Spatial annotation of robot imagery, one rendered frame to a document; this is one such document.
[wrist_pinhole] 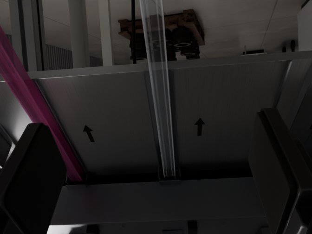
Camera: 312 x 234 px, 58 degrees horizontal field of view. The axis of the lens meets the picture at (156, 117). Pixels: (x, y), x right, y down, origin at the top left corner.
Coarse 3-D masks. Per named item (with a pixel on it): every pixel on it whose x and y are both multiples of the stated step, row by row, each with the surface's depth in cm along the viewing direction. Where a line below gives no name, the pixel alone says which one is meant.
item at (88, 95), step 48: (0, 96) 24; (48, 96) 24; (96, 96) 24; (144, 96) 24; (192, 96) 24; (240, 96) 24; (288, 96) 24; (96, 144) 30; (144, 144) 30; (192, 144) 30; (240, 144) 30
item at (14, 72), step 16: (0, 32) 19; (0, 48) 19; (0, 64) 20; (16, 64) 21; (16, 80) 21; (16, 96) 23; (32, 96) 23; (32, 112) 24; (48, 112) 25; (64, 144) 29; (64, 160) 30; (80, 176) 33
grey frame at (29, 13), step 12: (12, 0) 46; (24, 0) 46; (36, 0) 48; (12, 12) 46; (24, 12) 46; (36, 12) 47; (12, 24) 46; (24, 24) 46; (36, 24) 47; (12, 36) 46; (24, 36) 47; (36, 36) 47; (24, 48) 47; (36, 48) 46; (24, 60) 47; (36, 60) 46
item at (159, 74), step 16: (144, 0) 17; (160, 0) 17; (144, 16) 17; (160, 16) 17; (144, 32) 18; (160, 32) 18; (160, 48) 19; (160, 64) 20; (160, 80) 21; (160, 96) 23; (160, 112) 24; (160, 128) 26; (160, 144) 28
